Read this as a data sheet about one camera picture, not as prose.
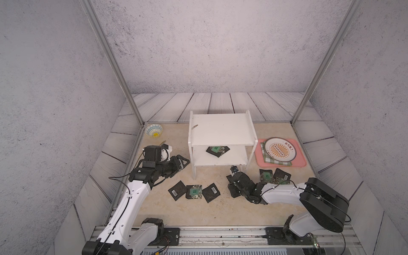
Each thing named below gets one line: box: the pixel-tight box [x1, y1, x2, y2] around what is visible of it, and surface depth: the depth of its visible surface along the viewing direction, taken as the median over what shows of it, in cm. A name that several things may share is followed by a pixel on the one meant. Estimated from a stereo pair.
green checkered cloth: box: [260, 141, 293, 166], surface depth 100 cm
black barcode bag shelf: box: [167, 180, 187, 202], surface depth 90 cm
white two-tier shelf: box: [188, 109, 259, 180], surface depth 77 cm
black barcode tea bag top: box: [201, 182, 221, 204], surface depth 88 cm
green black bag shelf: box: [205, 146, 223, 158], surface depth 86 cm
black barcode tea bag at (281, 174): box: [273, 167, 292, 181], surface depth 95 cm
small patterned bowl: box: [144, 123, 164, 138], surface depth 117 cm
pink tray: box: [254, 138, 307, 168], surface depth 101 cm
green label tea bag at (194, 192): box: [185, 184, 203, 200], surface depth 88 cm
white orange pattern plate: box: [264, 137, 297, 163], surface depth 106 cm
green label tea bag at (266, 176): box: [259, 168, 276, 184], surface depth 95 cm
